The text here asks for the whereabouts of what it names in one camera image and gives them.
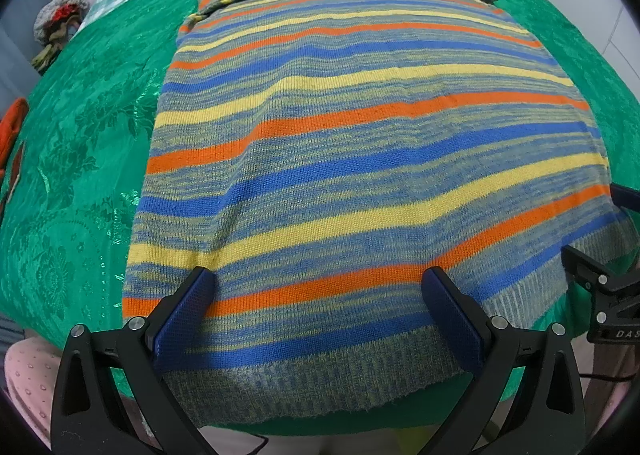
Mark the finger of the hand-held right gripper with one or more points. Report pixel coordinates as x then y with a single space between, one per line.
627 199
582 267

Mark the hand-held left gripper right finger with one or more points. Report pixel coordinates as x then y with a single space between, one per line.
452 320

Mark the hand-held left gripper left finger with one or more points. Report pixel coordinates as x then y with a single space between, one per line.
182 315

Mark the striped knit sweater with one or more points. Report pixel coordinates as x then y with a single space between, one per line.
350 160

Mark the pile of mixed clothes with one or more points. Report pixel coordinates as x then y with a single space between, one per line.
50 52

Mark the white wardrobe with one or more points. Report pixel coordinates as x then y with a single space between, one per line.
600 10

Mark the green patterned bedspread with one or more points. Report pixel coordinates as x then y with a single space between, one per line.
75 135

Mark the small flat packet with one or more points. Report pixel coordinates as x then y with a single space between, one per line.
16 172

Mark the orange cloth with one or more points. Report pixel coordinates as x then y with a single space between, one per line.
12 127

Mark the blue-grey curtain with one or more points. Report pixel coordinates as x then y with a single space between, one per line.
17 35

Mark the grey knitted hat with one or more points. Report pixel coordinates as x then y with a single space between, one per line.
60 10

